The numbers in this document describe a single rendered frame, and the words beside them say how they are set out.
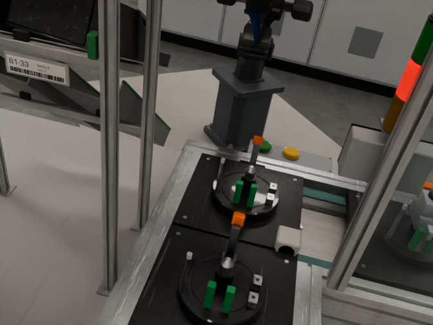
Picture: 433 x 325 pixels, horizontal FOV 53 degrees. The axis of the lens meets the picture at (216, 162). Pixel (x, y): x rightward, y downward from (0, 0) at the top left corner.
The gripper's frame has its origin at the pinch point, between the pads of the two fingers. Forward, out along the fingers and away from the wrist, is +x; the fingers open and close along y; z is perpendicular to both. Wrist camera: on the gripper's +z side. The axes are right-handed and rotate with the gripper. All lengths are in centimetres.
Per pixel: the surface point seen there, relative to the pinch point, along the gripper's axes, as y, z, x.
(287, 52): 10, -278, 107
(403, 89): 22.0, 32.9, -6.9
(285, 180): 13.0, 10.4, 28.5
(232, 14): -43, -281, 86
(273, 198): 10.7, 21.8, 25.0
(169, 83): -30, -44, 40
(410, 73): 22.0, 32.9, -9.2
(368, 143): 20.5, 33.2, 1.8
